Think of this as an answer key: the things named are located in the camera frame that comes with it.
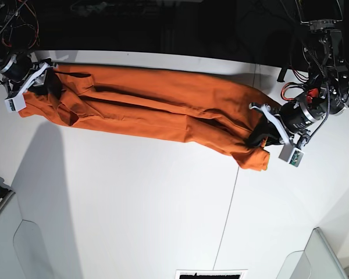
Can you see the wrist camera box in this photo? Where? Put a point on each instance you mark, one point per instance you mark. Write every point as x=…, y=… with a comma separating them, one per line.
x=291, y=155
x=15, y=104

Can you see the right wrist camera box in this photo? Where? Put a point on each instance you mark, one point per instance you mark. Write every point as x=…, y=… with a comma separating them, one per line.
x=15, y=104

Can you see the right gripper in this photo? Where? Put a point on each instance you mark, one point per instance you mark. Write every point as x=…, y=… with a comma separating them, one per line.
x=21, y=74

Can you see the orange t-shirt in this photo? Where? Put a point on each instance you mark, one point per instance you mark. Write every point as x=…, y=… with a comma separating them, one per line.
x=162, y=104

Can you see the white paper with black print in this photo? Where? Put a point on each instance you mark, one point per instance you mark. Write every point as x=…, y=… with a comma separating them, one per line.
x=212, y=274

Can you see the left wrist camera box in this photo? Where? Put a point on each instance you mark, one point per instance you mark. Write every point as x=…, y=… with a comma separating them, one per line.
x=291, y=155

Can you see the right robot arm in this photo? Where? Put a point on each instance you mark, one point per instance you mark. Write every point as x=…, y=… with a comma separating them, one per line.
x=19, y=35

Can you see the white panel at right corner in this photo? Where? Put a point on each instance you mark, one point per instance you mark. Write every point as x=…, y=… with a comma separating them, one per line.
x=316, y=261

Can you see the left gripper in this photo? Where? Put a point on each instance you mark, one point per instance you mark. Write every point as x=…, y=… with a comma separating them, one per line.
x=278, y=126

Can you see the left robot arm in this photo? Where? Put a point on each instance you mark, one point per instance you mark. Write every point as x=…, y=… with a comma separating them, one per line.
x=318, y=61

